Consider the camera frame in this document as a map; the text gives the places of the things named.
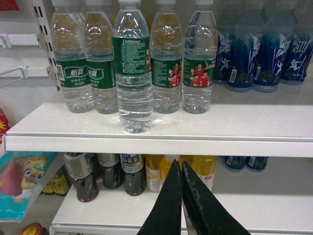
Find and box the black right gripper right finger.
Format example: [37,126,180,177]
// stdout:
[181,160,250,235]

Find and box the oolong tea bottle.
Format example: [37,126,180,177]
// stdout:
[120,154,146,196]

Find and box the blue sports drink bottle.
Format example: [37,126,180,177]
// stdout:
[225,0,264,93]

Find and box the clear water bottle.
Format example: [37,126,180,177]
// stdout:
[112,0,153,133]

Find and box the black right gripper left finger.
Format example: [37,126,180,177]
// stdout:
[138,160,182,235]

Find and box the yellow vitamin drink bottle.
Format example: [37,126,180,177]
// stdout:
[144,154,181,192]

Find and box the teal noodle snack bag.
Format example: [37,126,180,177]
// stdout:
[0,151,63,222]

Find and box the dark tea bottle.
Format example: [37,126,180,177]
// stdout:
[64,152,99,202]

